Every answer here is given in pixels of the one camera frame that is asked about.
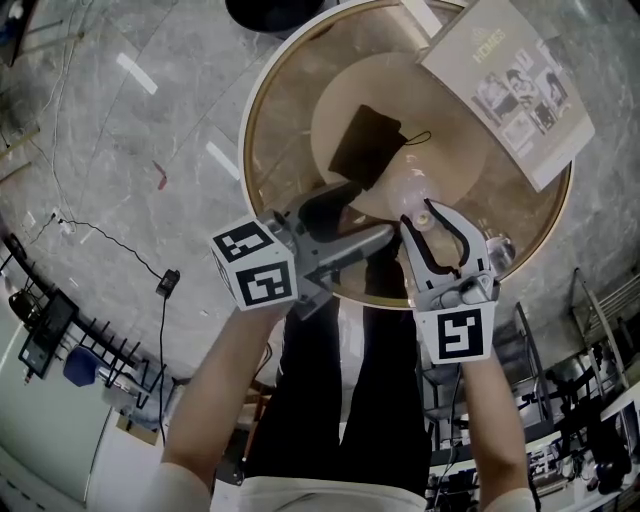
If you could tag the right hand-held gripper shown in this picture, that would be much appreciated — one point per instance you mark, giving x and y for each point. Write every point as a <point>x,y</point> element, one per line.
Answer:
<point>457,335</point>

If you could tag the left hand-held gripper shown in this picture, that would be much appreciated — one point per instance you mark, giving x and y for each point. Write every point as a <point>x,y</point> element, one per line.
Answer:
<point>262,280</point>

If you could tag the clear plastic bottle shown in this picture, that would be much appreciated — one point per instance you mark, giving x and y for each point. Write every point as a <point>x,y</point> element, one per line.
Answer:
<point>410,192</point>

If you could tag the person's left forearm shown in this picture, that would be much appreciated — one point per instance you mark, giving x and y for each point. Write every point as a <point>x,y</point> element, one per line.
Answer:
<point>215,390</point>

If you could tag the person's right forearm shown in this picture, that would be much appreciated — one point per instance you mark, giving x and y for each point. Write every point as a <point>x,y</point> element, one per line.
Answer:
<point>492,430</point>

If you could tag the round glass side table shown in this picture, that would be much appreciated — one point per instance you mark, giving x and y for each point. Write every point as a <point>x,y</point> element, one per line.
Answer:
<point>272,165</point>

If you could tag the black fabric pouch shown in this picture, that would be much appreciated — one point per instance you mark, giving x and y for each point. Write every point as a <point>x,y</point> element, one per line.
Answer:
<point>365,145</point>

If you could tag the person's black trousers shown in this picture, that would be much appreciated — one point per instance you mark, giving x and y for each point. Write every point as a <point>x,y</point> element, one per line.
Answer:
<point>310,400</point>

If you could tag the black power adapter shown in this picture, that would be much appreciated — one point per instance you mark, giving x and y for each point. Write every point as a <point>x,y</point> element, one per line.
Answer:
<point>168,282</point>

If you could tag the small red floor item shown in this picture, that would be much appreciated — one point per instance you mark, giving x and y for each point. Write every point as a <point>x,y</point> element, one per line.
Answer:
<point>162,180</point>

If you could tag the beige photo magazine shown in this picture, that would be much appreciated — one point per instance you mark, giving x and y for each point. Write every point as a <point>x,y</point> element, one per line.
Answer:
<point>525,75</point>

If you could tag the white booklet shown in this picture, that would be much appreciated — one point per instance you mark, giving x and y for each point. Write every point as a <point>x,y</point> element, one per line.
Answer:
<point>420,20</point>

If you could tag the black round stool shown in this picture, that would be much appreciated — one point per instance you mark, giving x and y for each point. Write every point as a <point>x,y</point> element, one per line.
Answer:
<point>270,15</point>

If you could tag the person's white shirt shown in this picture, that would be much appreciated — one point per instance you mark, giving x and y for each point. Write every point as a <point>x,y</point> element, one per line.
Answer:
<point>325,500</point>

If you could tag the white power strip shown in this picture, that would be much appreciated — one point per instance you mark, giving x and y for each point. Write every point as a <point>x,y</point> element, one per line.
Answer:
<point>64,226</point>

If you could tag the black flat box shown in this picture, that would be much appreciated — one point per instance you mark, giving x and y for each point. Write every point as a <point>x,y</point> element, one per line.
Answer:
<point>47,330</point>

